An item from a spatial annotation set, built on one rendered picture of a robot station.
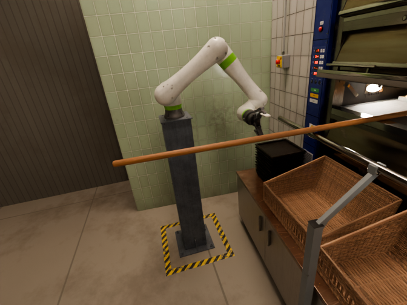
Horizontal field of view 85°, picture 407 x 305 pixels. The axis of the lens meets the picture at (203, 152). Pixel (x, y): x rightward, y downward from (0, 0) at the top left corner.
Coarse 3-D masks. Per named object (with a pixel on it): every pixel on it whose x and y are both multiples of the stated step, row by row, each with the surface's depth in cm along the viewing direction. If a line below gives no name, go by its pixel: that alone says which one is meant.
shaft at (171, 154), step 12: (348, 120) 115; (360, 120) 115; (372, 120) 116; (288, 132) 110; (300, 132) 110; (312, 132) 112; (216, 144) 105; (228, 144) 106; (240, 144) 107; (144, 156) 101; (156, 156) 101; (168, 156) 102
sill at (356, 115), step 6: (336, 108) 146; (342, 108) 144; (336, 114) 145; (342, 114) 140; (348, 114) 135; (354, 114) 131; (360, 114) 130; (366, 114) 129; (384, 120) 117; (372, 126) 121; (378, 126) 118; (384, 126) 114; (390, 126) 111; (396, 126) 108; (402, 126) 108; (390, 132) 112; (396, 132) 109; (402, 132) 106
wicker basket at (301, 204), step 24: (312, 168) 159; (336, 168) 147; (264, 192) 158; (288, 192) 164; (312, 192) 163; (336, 192) 146; (360, 192) 130; (384, 192) 117; (288, 216) 128; (312, 216) 141; (336, 216) 139; (360, 216) 110; (384, 216) 111
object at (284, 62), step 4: (280, 56) 186; (284, 56) 184; (288, 56) 185; (280, 60) 187; (284, 60) 185; (288, 60) 186; (276, 64) 195; (280, 64) 188; (284, 64) 187; (288, 64) 187
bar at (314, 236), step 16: (336, 144) 99; (368, 160) 84; (368, 176) 82; (400, 176) 73; (352, 192) 83; (336, 208) 85; (320, 224) 86; (320, 240) 89; (304, 256) 96; (304, 272) 99; (304, 288) 101; (304, 304) 105
